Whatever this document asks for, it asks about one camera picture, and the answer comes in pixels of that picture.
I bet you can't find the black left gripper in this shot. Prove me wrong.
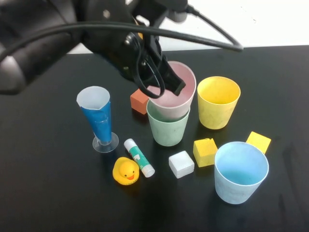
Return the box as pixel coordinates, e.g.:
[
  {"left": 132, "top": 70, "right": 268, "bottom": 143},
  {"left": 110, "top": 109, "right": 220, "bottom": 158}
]
[{"left": 84, "top": 30, "right": 187, "bottom": 98}]

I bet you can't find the pink plastic cup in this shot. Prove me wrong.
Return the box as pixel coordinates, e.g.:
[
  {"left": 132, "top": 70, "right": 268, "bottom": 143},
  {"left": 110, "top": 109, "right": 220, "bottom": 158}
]
[{"left": 146, "top": 60, "right": 197, "bottom": 122}]

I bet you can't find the light blue plastic cup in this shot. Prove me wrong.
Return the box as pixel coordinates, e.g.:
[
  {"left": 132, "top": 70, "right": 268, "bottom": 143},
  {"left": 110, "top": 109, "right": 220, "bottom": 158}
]
[{"left": 214, "top": 141, "right": 269, "bottom": 205}]

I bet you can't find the black looped gripper cable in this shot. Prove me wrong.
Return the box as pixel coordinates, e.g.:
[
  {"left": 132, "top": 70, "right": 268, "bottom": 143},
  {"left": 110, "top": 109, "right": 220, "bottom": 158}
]
[{"left": 135, "top": 36, "right": 166, "bottom": 99}]

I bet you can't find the clear plastic conical measuring glass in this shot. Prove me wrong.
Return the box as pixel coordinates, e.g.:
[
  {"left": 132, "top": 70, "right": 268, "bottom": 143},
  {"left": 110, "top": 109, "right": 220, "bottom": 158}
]
[{"left": 92, "top": 118, "right": 120, "bottom": 153}]

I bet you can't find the yellow plastic cup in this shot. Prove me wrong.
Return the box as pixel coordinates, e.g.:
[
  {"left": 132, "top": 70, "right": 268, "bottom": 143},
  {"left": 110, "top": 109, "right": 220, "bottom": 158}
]
[{"left": 197, "top": 76, "right": 241, "bottom": 130}]

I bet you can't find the black and grey wrist camera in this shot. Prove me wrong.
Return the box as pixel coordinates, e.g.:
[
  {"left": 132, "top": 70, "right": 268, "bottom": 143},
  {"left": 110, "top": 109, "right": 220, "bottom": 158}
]
[{"left": 131, "top": 0, "right": 189, "bottom": 25}]

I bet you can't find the blue and white paper cone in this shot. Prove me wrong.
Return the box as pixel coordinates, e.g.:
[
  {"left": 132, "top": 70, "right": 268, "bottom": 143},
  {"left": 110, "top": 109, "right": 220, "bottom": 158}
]
[{"left": 76, "top": 86, "right": 112, "bottom": 143}]

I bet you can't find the yellow rubber duck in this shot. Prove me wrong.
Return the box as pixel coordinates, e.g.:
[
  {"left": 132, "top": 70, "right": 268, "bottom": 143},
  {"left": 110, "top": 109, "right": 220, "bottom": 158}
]
[{"left": 112, "top": 157, "right": 140, "bottom": 186}]

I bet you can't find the plain yellow cube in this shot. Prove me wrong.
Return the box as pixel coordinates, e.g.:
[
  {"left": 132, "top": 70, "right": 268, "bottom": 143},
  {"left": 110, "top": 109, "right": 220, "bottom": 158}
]
[{"left": 245, "top": 131, "right": 272, "bottom": 155}]

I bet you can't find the green plastic cup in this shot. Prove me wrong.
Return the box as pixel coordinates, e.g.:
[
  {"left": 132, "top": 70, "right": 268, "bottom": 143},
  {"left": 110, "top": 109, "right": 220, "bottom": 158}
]
[{"left": 146, "top": 101, "right": 191, "bottom": 147}]

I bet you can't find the white and green glue stick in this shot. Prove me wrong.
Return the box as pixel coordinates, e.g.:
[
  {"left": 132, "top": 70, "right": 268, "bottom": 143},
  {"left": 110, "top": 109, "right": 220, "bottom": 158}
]
[{"left": 123, "top": 138, "right": 155, "bottom": 178}]

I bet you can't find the yellow cube with notched corner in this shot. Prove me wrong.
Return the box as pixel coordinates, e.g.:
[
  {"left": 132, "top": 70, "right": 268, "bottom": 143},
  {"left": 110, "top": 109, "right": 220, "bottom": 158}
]
[{"left": 193, "top": 138, "right": 219, "bottom": 168}]

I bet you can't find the orange foam cube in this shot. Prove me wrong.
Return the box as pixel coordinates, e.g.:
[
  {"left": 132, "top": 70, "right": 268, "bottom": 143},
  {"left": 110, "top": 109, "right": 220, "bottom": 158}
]
[{"left": 130, "top": 88, "right": 150, "bottom": 115}]

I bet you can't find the white foam cube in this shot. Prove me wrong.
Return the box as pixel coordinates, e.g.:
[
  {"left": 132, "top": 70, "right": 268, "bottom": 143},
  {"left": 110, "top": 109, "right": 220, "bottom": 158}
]
[{"left": 168, "top": 150, "right": 195, "bottom": 179}]

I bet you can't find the long black cable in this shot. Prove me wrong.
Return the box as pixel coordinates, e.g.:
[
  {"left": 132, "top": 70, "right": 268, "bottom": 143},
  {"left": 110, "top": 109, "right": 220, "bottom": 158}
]
[{"left": 0, "top": 4, "right": 244, "bottom": 62}]

